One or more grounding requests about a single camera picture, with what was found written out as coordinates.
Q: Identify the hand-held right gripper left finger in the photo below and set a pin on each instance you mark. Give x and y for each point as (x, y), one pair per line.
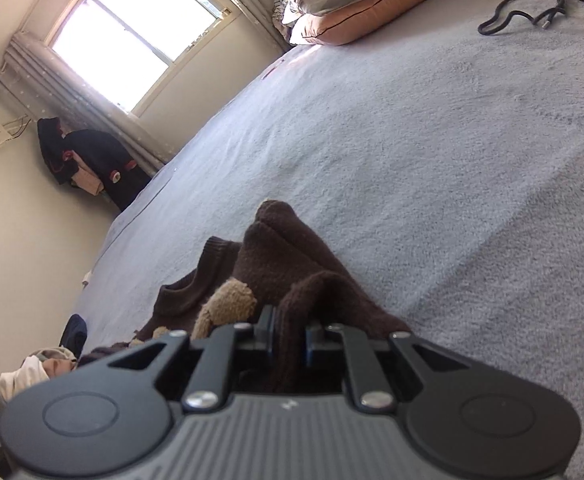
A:
(270, 331)

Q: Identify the grey garment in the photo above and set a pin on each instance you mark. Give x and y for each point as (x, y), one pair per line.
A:
(54, 357)

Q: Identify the cream white garment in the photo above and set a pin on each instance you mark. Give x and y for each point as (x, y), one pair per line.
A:
(21, 377)

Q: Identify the orange pillow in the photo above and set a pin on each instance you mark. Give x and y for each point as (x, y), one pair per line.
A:
(372, 10)

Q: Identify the folded bedding pile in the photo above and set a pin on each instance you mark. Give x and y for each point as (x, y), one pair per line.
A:
(279, 20)

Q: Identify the grey star-print curtain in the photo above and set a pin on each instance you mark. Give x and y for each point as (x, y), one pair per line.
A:
(252, 5)
(86, 110)

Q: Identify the navy folded garment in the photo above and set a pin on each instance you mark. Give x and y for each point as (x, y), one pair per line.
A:
(74, 335)

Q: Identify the dark hanging robe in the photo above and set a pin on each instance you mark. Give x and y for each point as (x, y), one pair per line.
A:
(101, 160)

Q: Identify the white charger adapter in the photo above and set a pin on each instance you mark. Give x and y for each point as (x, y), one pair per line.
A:
(88, 277)

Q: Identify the window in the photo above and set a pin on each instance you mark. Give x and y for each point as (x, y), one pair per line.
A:
(136, 25)

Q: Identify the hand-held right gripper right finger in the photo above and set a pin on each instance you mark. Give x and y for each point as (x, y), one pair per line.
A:
(312, 346)

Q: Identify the brown sweater with beige leaves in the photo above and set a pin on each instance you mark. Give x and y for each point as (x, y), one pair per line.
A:
(292, 260)

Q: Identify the pink hanging garment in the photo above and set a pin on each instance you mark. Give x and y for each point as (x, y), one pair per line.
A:
(89, 180)

